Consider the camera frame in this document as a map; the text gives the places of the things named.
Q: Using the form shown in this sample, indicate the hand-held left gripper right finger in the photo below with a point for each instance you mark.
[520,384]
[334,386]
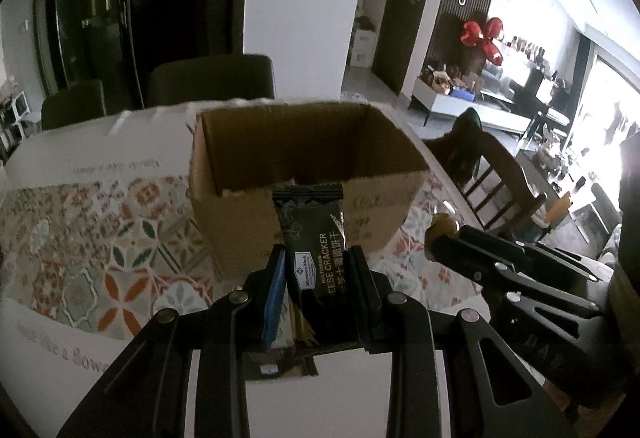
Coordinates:
[358,290]

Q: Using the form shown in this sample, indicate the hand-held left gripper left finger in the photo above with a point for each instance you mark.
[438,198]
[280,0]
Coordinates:
[274,303]

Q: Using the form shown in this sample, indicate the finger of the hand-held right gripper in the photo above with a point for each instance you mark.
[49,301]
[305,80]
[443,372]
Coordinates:
[550,263]
[475,263]

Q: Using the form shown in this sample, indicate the golden brown snack piece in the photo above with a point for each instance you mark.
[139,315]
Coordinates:
[442,225]

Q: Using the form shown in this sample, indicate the black cracker packet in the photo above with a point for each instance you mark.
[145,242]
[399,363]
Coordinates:
[287,365]
[310,238]

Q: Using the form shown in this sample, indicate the cardboard box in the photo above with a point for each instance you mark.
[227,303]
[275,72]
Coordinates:
[225,228]

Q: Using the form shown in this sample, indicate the cluttered coffee table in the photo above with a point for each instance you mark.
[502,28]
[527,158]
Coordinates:
[570,178]

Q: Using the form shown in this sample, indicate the wooden chair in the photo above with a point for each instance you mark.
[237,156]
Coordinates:
[505,178]

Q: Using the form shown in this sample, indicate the white tv cabinet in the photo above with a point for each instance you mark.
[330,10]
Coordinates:
[470,105]

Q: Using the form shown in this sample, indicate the floral patterned tablecloth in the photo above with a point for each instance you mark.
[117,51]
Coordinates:
[100,258]

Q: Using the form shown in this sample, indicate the dark curtain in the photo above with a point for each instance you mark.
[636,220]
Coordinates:
[577,73]

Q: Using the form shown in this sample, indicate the red balloon sculpture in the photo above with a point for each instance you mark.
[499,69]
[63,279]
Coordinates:
[475,35]

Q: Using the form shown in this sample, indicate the dark dining chair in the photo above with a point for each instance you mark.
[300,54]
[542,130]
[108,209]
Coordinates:
[72,105]
[210,80]

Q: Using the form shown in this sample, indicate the white cardboard carton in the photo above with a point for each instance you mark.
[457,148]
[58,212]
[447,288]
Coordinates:
[362,47]

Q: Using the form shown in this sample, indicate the dark wooden door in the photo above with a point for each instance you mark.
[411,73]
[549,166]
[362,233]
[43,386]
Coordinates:
[405,13]

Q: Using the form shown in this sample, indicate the white cube shelf unit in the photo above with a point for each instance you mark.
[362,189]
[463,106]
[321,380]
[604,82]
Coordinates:
[14,118]

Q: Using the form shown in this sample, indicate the dark glass sliding door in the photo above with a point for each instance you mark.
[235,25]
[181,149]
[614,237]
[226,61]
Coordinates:
[125,3]

